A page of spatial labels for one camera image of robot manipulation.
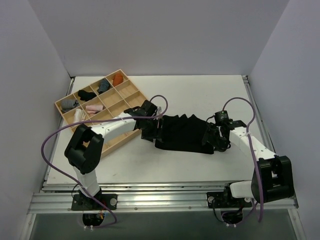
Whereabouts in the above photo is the pink rolled sock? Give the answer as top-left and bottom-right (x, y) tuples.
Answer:
(85, 104), (104, 116)

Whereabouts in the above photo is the wooden compartment tray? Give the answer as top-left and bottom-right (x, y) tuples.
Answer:
(54, 69), (156, 159)

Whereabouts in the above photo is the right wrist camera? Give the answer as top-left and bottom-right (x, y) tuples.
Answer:
(214, 110), (230, 126)

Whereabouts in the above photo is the dark grey rolled sock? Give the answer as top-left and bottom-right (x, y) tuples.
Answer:
(97, 78), (110, 95)

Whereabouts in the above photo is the black underwear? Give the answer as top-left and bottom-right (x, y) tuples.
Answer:
(154, 114), (214, 155)

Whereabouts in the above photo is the grey striped rolled sock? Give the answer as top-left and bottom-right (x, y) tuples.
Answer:
(60, 99), (79, 113)

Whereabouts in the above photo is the white rolled sock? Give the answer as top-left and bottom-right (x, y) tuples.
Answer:
(73, 108), (87, 123)

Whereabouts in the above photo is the orange rolled sock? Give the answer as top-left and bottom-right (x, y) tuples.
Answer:
(112, 72), (124, 87)

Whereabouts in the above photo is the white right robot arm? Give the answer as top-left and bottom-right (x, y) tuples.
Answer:
(202, 120), (295, 207)

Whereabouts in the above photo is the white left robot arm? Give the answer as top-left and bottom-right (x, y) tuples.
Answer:
(64, 100), (160, 210)

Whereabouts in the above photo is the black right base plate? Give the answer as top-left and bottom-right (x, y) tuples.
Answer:
(206, 191), (252, 209)

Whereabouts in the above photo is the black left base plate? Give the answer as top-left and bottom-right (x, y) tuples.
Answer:
(71, 192), (118, 211)

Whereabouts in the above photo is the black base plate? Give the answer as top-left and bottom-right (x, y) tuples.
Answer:
(206, 191), (252, 209)
(71, 192), (118, 211)

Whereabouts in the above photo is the black rolled sock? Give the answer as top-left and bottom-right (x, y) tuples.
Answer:
(77, 90), (97, 102)

